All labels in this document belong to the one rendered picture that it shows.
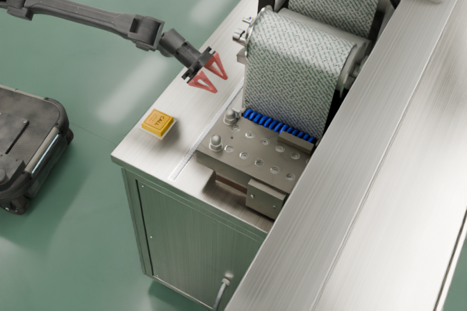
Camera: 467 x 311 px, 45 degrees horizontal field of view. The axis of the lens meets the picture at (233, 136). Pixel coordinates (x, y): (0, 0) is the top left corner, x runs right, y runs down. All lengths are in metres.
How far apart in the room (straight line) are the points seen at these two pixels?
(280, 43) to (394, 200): 0.56
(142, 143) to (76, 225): 1.00
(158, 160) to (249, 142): 0.29
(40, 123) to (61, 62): 0.66
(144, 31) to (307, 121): 0.49
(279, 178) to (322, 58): 0.32
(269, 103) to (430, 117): 0.55
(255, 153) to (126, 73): 1.72
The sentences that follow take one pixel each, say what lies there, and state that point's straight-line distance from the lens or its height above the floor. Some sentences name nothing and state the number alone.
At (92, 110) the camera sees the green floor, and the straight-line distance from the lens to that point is 2.96.
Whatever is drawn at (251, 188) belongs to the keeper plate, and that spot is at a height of 1.01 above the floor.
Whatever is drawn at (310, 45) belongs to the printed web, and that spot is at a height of 1.31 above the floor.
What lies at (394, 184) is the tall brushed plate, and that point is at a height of 1.44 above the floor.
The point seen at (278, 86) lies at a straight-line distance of 1.46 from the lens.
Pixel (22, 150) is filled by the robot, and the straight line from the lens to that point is 2.58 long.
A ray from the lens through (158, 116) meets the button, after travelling 1.69.
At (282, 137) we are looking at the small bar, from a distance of 1.50.
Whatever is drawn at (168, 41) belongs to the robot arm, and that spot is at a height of 1.18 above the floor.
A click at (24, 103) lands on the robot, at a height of 0.24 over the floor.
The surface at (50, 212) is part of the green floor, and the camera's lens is 2.66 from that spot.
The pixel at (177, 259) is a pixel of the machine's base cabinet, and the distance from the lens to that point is 2.01.
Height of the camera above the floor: 2.23
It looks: 53 degrees down
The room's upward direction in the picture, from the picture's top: 4 degrees clockwise
